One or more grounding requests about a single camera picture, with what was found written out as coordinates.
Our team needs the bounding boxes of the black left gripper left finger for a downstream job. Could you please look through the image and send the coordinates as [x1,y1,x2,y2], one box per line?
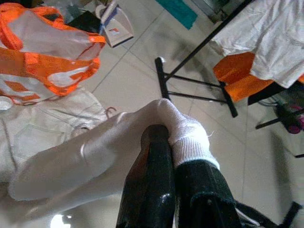
[115,124,177,228]

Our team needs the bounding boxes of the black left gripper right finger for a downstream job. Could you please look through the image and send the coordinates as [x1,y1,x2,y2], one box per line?
[174,159,243,228]

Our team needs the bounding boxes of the thin white shirt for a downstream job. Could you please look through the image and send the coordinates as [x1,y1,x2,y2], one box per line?
[8,98,221,207]

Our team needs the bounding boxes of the pink vacuum cleaner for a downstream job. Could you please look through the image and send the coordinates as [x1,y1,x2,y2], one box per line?
[273,102,304,135]

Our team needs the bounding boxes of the orange shirt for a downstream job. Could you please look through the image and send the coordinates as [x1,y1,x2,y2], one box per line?
[213,51,304,103]

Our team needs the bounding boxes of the cream trousers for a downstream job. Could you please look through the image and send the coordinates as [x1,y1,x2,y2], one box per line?
[0,86,109,183]

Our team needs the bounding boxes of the orange white shopping bag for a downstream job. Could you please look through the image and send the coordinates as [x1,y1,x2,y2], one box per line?
[0,2,106,105]

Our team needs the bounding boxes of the teal floor mat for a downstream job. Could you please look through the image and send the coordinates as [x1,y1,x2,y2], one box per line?
[155,0,198,30]

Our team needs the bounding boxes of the black plastic bag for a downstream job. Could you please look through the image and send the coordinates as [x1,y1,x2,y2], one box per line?
[65,10,103,33]

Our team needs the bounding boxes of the off-white pocketed garment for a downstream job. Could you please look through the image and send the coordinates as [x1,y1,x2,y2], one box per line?
[210,0,304,89]

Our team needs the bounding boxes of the black clothes rack silver rail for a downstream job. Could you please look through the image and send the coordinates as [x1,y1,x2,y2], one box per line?
[154,0,252,118]

